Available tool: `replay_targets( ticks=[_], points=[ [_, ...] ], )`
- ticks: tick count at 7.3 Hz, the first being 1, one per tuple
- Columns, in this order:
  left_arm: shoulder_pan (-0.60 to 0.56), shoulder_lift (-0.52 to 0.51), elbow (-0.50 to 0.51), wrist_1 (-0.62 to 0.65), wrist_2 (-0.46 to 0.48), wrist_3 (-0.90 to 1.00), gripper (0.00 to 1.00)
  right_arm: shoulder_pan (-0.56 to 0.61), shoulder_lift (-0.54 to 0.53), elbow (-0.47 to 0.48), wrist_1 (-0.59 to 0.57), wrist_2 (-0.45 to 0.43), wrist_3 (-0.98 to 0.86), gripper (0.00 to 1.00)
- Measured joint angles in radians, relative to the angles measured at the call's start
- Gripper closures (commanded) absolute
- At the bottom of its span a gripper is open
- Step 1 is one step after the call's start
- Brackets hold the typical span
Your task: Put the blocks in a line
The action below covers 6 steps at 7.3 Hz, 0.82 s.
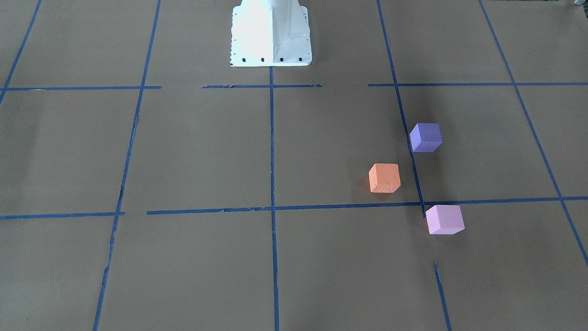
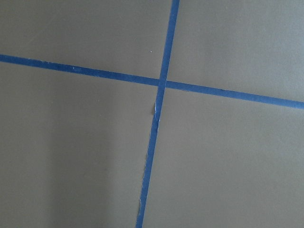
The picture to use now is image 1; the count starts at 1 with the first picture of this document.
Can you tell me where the orange foam cube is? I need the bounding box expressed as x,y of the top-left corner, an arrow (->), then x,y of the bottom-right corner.
369,163 -> 401,194

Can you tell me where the purple foam cube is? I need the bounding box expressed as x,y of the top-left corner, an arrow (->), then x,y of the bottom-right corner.
409,122 -> 443,153

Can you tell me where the pink foam cube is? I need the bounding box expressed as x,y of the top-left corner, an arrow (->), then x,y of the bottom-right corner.
425,205 -> 465,235

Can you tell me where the white pedestal column base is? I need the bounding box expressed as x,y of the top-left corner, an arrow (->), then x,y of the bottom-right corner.
230,0 -> 313,67

